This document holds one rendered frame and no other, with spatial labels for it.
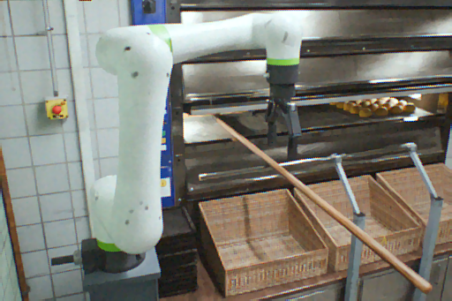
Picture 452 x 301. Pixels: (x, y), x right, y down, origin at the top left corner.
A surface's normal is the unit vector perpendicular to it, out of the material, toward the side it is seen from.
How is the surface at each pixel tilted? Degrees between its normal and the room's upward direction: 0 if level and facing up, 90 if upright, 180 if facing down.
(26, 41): 90
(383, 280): 91
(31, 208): 90
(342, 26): 70
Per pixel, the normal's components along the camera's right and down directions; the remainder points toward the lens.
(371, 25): 0.31, -0.07
